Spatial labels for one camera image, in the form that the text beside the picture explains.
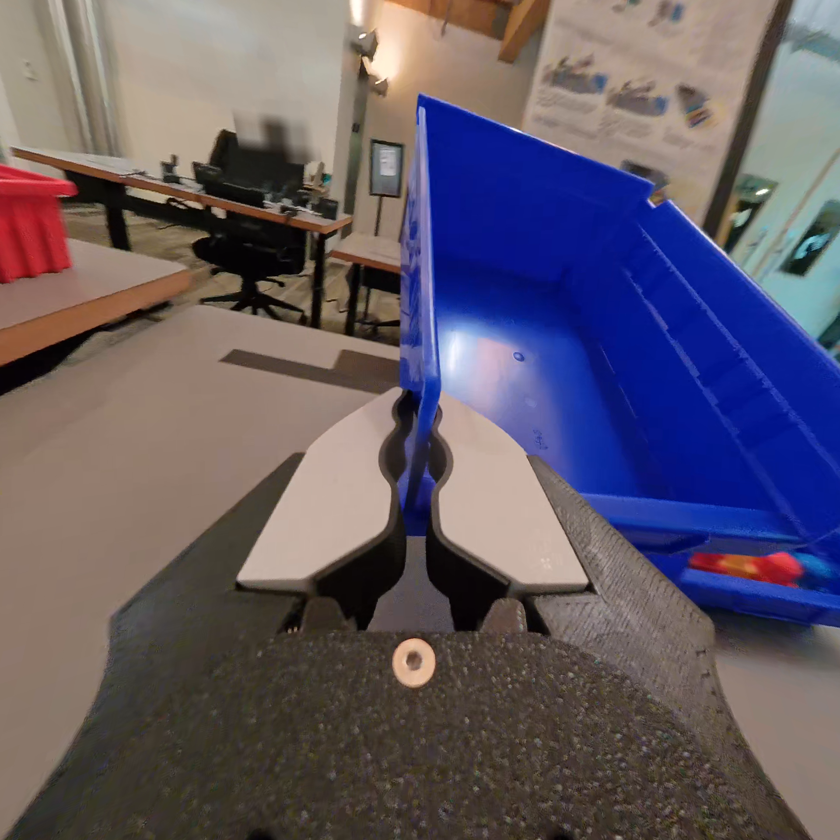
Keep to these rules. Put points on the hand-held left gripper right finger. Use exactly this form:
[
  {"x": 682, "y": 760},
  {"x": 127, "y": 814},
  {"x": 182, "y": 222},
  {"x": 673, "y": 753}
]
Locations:
[{"x": 499, "y": 518}]

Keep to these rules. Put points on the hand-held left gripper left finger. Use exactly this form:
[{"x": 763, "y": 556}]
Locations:
[{"x": 328, "y": 512}]

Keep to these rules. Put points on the blue plastic bin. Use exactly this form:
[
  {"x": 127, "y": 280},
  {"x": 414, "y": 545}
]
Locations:
[
  {"x": 754, "y": 604},
  {"x": 590, "y": 328}
]

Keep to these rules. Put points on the pile of colourful mega blocks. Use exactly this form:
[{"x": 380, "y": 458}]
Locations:
[{"x": 722, "y": 565}]

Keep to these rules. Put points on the wooden desk with black legs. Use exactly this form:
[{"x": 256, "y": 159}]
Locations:
[{"x": 367, "y": 249}]

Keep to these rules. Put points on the black office chair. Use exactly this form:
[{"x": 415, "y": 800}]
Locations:
[{"x": 249, "y": 253}]

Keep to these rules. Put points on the black computer monitor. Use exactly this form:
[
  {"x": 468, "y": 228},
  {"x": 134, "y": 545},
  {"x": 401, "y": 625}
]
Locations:
[{"x": 262, "y": 177}]

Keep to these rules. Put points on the black framed sign on stand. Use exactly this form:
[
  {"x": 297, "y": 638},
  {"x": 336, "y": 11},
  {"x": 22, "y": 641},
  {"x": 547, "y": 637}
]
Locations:
[{"x": 386, "y": 167}]

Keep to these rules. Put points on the red plastic bin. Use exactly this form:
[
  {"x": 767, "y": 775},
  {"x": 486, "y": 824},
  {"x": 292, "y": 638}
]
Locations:
[{"x": 33, "y": 223}]

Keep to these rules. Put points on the wall spotlights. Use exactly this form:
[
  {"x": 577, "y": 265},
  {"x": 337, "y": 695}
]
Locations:
[{"x": 367, "y": 43}]

